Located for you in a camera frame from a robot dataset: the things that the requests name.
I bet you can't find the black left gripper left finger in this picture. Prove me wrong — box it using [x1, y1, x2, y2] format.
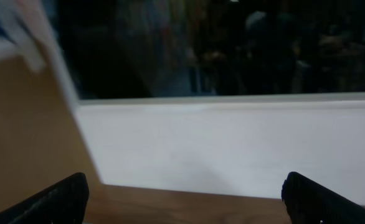
[0, 172, 90, 224]

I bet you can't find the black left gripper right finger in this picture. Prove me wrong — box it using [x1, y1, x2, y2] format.
[281, 172, 365, 224]

